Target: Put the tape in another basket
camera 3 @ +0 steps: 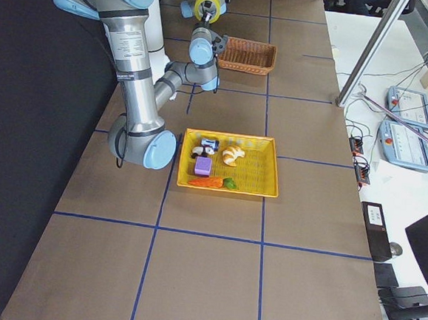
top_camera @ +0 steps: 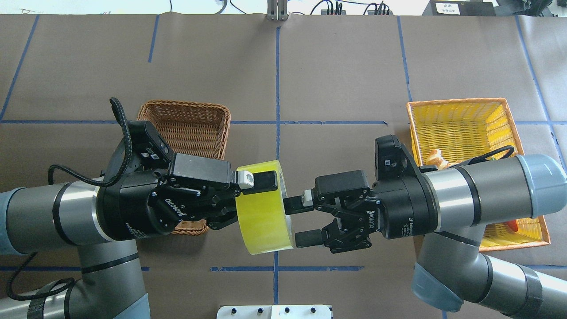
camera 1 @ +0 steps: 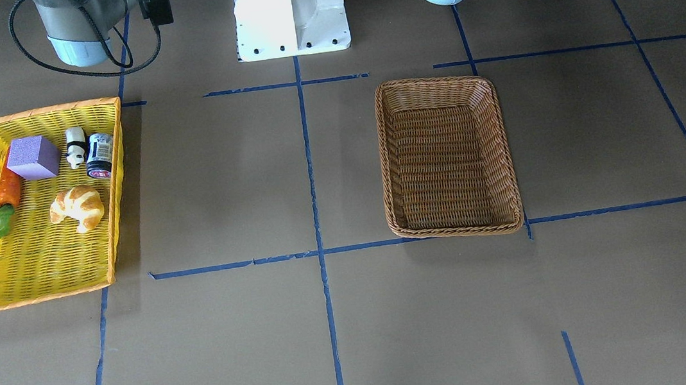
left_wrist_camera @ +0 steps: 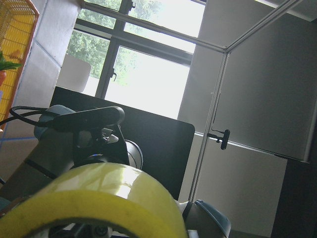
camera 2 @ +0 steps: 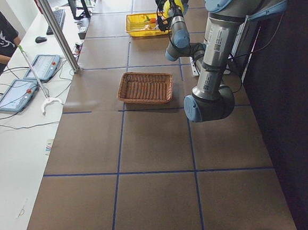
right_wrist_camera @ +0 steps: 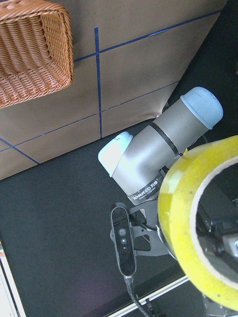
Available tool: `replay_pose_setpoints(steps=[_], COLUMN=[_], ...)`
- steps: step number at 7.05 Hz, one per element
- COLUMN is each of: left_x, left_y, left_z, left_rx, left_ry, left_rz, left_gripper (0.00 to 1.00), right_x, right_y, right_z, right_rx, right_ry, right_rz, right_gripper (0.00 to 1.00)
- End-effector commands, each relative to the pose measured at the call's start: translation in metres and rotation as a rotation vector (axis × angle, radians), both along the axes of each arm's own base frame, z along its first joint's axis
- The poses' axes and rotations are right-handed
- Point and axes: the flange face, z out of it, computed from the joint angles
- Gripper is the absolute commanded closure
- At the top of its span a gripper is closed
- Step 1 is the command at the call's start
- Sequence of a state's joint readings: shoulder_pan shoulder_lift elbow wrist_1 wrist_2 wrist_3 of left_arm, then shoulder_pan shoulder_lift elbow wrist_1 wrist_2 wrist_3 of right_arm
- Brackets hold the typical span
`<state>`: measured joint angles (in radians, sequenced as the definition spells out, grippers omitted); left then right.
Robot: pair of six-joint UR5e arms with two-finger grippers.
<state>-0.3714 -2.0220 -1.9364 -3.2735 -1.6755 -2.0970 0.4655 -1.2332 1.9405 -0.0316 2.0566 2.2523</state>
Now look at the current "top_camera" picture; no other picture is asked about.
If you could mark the yellow woven plastic basket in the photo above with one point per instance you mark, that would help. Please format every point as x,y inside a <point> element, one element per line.
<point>467,128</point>

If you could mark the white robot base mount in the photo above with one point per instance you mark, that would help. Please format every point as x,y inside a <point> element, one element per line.
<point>310,311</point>

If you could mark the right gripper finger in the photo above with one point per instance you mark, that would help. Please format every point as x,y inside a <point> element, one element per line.
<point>309,238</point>
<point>299,204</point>

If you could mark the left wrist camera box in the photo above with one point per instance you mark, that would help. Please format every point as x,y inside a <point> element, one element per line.
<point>150,149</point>

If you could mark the yellow-green tape roll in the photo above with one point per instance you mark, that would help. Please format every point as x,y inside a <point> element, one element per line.
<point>264,226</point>

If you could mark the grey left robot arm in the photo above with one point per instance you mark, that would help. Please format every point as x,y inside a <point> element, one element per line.
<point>60,216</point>

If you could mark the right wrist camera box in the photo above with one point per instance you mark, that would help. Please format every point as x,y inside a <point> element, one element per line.
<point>393,160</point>

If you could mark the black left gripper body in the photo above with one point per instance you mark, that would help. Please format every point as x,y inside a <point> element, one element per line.
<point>128,212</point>

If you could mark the grey metal post bracket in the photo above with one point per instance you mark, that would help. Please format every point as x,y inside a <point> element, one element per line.
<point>277,10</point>

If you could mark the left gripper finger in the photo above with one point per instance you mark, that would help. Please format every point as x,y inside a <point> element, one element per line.
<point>248,182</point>

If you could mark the brown wicker basket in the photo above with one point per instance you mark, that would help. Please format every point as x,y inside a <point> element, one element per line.
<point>199,129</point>

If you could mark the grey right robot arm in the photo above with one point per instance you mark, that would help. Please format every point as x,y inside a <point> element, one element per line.
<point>450,209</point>

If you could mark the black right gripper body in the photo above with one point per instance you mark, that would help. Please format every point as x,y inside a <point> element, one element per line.
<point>405,212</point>

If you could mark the toy croissant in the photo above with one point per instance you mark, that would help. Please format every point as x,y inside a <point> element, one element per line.
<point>436,159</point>

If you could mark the black box white label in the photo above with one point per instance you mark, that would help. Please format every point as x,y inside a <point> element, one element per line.
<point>458,8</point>

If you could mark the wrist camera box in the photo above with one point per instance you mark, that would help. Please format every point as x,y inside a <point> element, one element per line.
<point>393,160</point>
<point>150,149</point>

